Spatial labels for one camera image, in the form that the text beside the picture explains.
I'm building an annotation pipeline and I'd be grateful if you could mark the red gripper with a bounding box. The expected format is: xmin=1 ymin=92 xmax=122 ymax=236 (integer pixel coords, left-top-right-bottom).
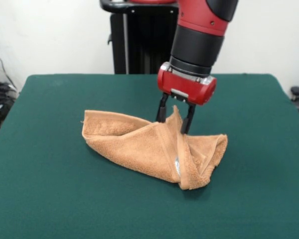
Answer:
xmin=155 ymin=62 xmax=217 ymax=135

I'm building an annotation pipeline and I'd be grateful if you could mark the tan terry towel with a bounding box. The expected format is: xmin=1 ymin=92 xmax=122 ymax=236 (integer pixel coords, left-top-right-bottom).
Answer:
xmin=80 ymin=105 xmax=229 ymax=191

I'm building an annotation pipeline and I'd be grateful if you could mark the dark green tablecloth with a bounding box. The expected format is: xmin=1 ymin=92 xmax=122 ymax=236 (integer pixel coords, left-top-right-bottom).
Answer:
xmin=0 ymin=73 xmax=299 ymax=239

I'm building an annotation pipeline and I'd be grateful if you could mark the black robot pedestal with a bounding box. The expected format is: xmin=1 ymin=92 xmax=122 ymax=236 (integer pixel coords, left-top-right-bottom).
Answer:
xmin=99 ymin=0 xmax=180 ymax=75

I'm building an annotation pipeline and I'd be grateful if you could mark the black cable bundle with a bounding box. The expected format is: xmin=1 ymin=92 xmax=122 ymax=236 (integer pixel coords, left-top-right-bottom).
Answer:
xmin=0 ymin=82 xmax=18 ymax=131

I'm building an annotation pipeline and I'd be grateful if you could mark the grey wall cable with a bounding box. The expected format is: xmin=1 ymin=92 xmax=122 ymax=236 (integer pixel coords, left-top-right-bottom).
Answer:
xmin=0 ymin=46 xmax=17 ymax=90

